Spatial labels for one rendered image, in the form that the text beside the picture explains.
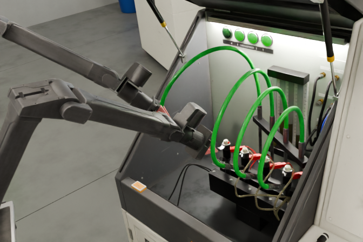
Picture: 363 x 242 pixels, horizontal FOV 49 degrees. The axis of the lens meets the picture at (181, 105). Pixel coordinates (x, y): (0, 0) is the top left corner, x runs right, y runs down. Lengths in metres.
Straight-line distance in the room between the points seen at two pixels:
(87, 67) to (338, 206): 0.84
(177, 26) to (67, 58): 2.87
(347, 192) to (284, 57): 0.52
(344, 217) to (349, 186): 0.10
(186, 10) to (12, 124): 3.35
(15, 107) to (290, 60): 0.93
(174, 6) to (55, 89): 3.21
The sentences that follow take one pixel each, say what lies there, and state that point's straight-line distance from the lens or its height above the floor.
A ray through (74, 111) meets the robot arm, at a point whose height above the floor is 1.50.
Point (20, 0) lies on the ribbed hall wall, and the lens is 7.69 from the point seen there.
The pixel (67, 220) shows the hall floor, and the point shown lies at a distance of 2.91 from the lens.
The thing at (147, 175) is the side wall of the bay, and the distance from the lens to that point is 1.62.
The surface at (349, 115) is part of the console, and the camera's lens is 1.12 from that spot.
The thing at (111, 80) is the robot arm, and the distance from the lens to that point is 1.26.
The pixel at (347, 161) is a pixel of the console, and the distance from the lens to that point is 1.16.
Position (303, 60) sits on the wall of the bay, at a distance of 1.41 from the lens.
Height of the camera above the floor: 1.88
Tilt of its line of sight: 29 degrees down
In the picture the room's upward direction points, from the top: 7 degrees counter-clockwise
